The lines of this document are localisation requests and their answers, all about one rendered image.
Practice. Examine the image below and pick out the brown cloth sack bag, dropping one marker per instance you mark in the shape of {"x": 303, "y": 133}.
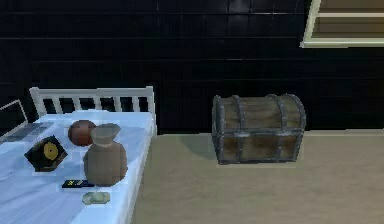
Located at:
{"x": 105, "y": 160}

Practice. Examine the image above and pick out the grey open laptop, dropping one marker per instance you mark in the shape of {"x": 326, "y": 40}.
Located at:
{"x": 23, "y": 130}

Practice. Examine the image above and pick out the brown wooden treasure chest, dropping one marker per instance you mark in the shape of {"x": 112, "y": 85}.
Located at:
{"x": 258, "y": 130}

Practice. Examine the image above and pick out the brown basketball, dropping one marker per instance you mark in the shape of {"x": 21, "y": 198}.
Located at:
{"x": 79, "y": 133}

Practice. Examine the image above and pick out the pale green flat object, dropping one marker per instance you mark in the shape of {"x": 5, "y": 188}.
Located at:
{"x": 96, "y": 198}

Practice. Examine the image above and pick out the small dark flat phone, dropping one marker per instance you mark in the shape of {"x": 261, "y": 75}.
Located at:
{"x": 75, "y": 183}

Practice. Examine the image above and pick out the black box with yellow disc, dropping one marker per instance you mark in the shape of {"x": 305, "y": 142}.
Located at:
{"x": 46, "y": 154}

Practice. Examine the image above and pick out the cream framed window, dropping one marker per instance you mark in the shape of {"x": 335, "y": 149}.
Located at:
{"x": 346, "y": 25}

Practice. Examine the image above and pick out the white bed with blue sheet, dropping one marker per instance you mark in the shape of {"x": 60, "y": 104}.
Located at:
{"x": 33, "y": 196}

